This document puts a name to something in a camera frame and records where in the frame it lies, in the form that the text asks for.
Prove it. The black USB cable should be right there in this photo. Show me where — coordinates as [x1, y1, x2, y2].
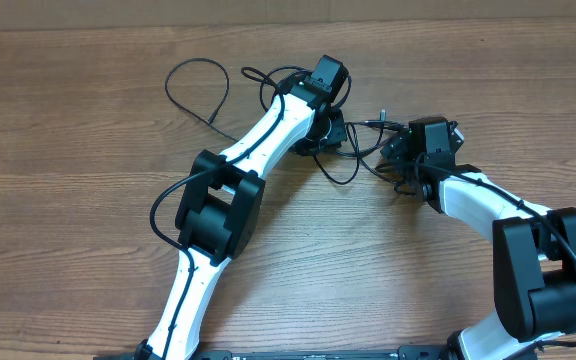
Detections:
[311, 109, 409, 187]

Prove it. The black audio jack cable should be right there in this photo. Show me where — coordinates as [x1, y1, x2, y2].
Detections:
[164, 57, 309, 144]

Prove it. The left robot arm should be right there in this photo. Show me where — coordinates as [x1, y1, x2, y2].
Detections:
[134, 55, 351, 359]

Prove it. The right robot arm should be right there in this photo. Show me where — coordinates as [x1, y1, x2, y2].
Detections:
[376, 117, 576, 359]

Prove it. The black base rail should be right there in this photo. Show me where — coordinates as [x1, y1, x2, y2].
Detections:
[92, 344, 539, 360]

